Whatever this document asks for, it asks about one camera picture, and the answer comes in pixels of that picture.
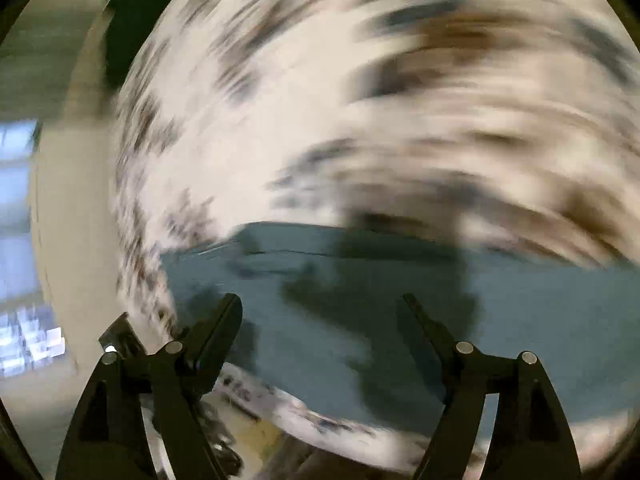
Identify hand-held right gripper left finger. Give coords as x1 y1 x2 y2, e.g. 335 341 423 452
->
55 292 244 480

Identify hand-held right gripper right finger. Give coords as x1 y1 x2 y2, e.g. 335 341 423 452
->
402 293 584 480

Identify teal pants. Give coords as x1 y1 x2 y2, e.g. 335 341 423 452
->
159 220 638 441

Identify bright window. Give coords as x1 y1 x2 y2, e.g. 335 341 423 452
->
0 119 67 378

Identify white dark-patterned printed blanket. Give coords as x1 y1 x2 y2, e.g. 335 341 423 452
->
111 0 640 480

